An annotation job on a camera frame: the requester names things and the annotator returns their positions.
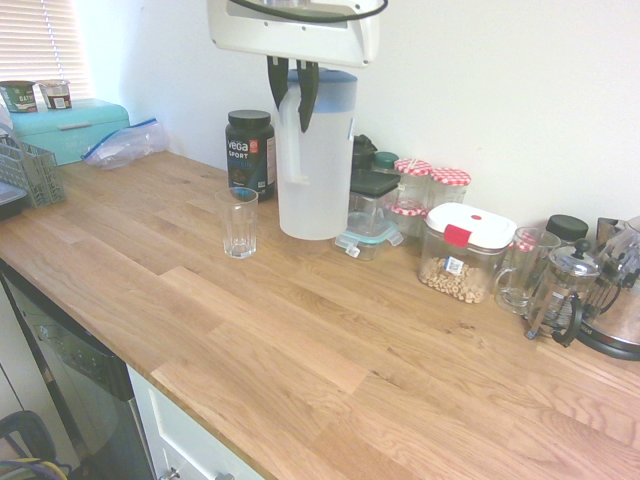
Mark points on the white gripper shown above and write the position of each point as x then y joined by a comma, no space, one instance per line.
290,40

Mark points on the translucent pitcher with blue lid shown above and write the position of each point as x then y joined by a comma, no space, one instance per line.
315,190

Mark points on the black Vega protein tub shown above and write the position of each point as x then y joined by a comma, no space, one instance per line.
247,150

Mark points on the jar with green lid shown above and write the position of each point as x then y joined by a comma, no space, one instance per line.
385,161

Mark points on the square container with black lid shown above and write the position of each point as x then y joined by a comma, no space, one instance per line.
372,182

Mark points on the tall jar red gingham lid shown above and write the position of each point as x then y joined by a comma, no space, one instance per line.
450,177
412,167

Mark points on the clear faceted drinking glass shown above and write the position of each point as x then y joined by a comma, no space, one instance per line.
237,225

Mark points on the glass container with teal lid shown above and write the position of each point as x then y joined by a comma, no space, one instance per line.
365,235

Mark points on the small jar red gingham lid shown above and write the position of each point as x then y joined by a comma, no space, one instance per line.
525,246
407,209

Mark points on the clear zip bag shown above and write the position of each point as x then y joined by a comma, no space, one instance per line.
125,147

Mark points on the cereal container with white lid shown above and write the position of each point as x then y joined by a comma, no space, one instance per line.
470,225

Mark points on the teal bread box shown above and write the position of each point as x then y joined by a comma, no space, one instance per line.
65,130

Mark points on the white window blind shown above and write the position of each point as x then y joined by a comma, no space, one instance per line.
35,40

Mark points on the grey dish rack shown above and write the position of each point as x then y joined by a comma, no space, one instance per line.
35,175

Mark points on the green oatmeal cup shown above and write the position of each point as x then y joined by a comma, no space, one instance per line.
20,100

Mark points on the clear glass mug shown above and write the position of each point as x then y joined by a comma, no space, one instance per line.
520,280

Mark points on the black tray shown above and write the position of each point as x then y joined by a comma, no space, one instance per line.
10,205

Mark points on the jar with black lid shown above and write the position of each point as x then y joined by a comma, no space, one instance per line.
566,226

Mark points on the glass French press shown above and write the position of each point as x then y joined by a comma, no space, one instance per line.
565,290

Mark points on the stainless steel dishwasher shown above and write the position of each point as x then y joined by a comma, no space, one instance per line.
85,380

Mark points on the white cabinet drawer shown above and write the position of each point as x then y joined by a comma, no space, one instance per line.
175,435

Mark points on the stainless steel kettle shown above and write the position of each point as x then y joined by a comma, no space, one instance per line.
620,320

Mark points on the metal drawer knob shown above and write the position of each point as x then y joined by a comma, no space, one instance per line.
173,473

